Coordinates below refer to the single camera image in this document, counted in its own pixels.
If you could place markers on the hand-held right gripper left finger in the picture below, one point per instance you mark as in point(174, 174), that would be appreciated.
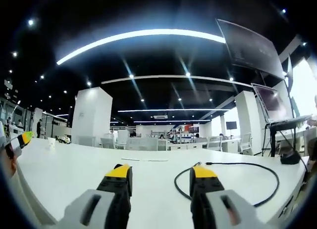
point(116, 189)

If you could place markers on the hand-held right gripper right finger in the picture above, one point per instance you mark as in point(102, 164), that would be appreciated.
point(205, 189)

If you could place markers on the white desk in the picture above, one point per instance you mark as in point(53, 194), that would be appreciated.
point(158, 179)

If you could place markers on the person's left hand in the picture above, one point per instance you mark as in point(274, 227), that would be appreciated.
point(11, 164)

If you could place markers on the white paper cup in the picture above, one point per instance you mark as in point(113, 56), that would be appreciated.
point(51, 143)

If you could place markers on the white office chair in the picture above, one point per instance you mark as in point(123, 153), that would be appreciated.
point(245, 141)

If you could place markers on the white square pillar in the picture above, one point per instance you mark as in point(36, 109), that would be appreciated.
point(90, 115)

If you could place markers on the black computer mouse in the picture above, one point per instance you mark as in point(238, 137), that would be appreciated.
point(289, 157)

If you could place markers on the black keyboard tray stand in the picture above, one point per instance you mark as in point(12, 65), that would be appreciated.
point(284, 126)

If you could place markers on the small tilted monitor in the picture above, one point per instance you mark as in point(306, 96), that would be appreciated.
point(271, 101)

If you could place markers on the large dark monitor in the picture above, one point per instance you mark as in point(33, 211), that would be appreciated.
point(255, 51)

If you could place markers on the long ceiling light strip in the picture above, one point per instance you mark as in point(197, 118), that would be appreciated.
point(138, 42)

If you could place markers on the wall screen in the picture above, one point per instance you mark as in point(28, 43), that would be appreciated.
point(231, 125)

